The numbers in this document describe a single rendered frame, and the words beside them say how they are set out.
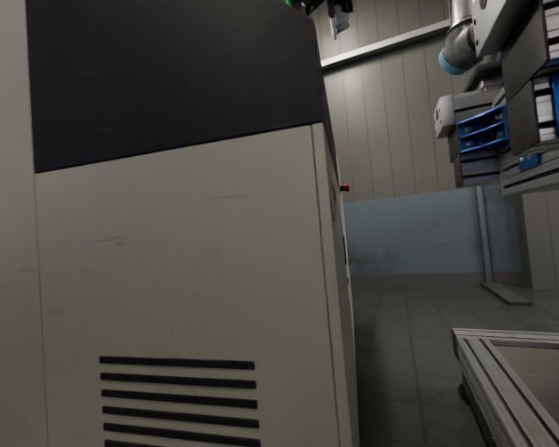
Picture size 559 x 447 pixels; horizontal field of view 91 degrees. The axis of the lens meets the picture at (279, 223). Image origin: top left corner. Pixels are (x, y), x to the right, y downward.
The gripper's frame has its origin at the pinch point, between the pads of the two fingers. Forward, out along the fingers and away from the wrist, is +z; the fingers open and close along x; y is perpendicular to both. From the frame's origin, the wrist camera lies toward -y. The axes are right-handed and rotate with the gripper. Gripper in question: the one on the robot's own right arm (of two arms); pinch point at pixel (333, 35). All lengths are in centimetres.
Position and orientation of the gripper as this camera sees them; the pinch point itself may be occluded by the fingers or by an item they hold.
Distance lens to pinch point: 107.3
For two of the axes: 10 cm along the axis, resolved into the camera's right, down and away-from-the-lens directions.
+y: 9.7, -0.9, -2.4
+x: 2.5, 0.1, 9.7
